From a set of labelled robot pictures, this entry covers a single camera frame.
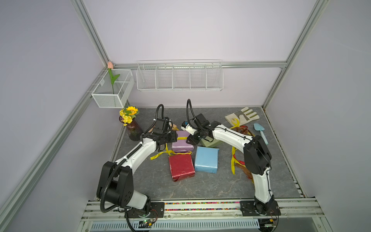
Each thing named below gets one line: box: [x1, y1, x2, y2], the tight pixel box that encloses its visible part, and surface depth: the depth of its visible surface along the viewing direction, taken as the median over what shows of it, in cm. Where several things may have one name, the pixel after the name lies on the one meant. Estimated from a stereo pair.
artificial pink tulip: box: [107, 61, 121, 95], surface depth 91 cm
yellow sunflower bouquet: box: [119, 105, 140, 127], surface depth 86 cm
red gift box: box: [168, 154, 196, 182], surface depth 83 cm
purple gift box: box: [171, 130, 195, 153], surface depth 91 cm
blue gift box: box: [194, 145, 220, 174], surface depth 86 cm
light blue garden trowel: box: [253, 123, 269, 145], surface depth 107 cm
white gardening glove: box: [224, 106, 260, 127], surface depth 118 cm
